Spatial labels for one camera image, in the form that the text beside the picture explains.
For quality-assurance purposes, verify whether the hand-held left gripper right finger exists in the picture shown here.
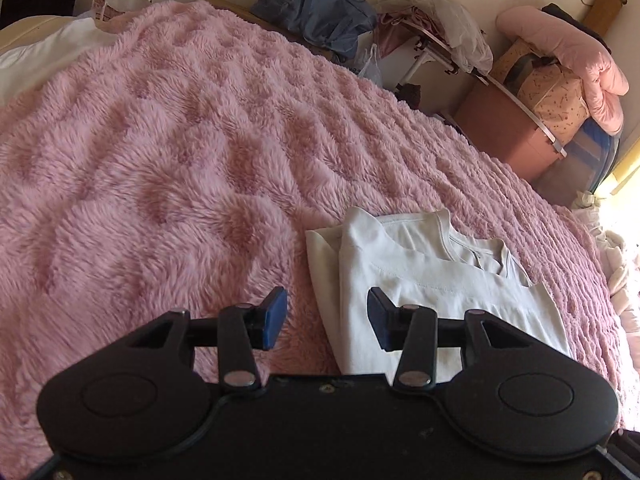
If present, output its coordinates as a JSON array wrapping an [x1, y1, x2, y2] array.
[[366, 286, 533, 395]]

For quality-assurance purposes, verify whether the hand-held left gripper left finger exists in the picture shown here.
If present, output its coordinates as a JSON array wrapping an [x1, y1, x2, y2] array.
[[124, 286, 289, 394]]

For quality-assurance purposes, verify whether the white t-shirt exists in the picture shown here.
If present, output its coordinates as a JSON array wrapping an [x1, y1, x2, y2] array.
[[305, 206, 573, 378]]

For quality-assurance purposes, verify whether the pink fluffy blanket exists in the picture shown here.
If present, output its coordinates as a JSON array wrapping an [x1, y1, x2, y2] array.
[[0, 0, 640, 476]]

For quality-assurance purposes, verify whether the dark red cloth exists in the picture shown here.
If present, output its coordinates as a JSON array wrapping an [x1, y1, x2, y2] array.
[[397, 82, 423, 108]]

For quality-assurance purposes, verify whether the brown storage box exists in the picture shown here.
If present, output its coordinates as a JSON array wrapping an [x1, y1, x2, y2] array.
[[452, 80, 558, 183]]

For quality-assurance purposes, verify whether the small white plastic bag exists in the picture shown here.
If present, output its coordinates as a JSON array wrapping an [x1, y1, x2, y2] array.
[[357, 45, 383, 86]]

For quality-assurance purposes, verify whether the pile of white cloth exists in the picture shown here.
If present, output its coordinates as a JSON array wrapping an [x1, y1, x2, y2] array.
[[572, 192, 640, 333]]

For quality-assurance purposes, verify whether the white folding table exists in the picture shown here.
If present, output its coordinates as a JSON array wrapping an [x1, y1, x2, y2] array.
[[395, 22, 568, 158]]

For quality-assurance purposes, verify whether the blue plastic bin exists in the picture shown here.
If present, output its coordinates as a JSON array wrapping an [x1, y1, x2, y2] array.
[[560, 119, 621, 195]]

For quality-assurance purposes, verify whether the beige patterned storage bag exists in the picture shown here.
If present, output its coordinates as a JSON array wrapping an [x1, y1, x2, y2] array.
[[492, 40, 591, 146]]

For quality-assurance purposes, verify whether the pink cloth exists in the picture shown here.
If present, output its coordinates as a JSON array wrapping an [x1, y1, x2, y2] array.
[[375, 5, 441, 56]]

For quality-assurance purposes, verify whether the blue fabric bag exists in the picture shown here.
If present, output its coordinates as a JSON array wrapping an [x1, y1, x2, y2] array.
[[250, 0, 378, 63]]

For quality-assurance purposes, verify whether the pink quilt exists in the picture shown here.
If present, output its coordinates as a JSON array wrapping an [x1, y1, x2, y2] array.
[[496, 6, 630, 136]]

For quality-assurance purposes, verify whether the white printed tote bag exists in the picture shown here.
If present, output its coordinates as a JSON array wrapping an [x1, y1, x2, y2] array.
[[95, 0, 151, 23]]

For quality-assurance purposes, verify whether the white pillow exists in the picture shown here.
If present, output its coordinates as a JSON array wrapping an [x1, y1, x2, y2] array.
[[0, 17, 118, 106]]

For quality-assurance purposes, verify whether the dark clothing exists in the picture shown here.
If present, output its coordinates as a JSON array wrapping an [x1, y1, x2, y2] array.
[[541, 3, 613, 53]]

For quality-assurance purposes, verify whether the beige bed headboard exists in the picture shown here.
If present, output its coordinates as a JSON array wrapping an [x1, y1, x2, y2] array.
[[0, 15, 76, 56]]

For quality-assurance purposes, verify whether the brown rolled mat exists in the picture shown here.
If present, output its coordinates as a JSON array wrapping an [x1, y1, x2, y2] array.
[[582, 0, 626, 38]]

